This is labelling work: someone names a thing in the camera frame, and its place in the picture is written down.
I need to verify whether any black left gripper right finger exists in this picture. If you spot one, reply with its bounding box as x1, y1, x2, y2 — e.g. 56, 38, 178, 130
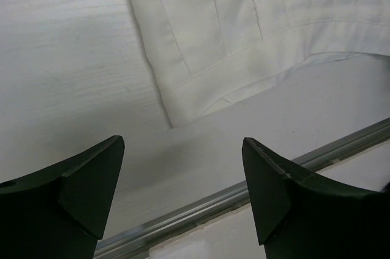
242, 138, 389, 258

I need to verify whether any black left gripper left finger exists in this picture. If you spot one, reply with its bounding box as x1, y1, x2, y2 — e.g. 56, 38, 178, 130
1, 136, 124, 258

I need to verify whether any white pleated skirt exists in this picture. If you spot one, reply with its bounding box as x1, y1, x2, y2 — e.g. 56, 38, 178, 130
131, 0, 389, 127

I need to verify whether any aluminium table edge rail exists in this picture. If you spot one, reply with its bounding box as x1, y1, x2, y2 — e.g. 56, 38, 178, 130
94, 119, 389, 258

